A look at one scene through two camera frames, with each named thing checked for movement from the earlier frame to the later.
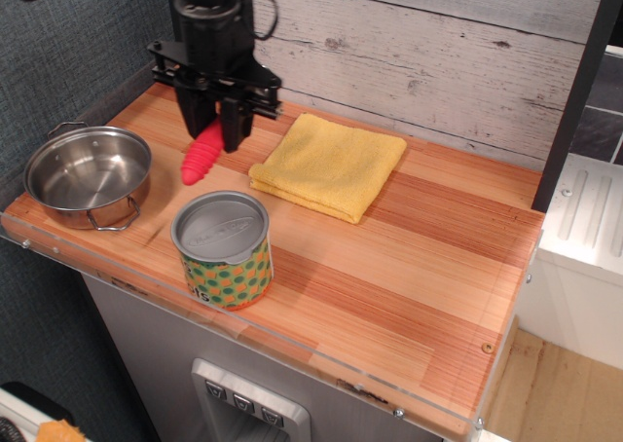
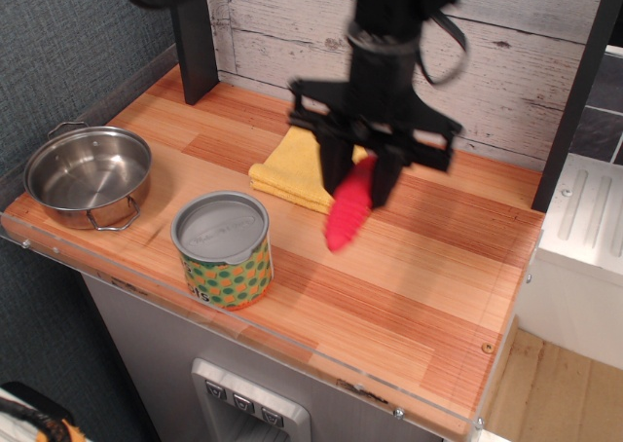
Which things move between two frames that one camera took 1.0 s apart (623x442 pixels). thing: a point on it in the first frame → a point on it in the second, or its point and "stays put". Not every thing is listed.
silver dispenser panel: (234, 408) stays put
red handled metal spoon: (202, 153) → (349, 202)
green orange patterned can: (226, 253) stays put
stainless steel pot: (96, 173) stays put
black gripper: (213, 56) → (379, 104)
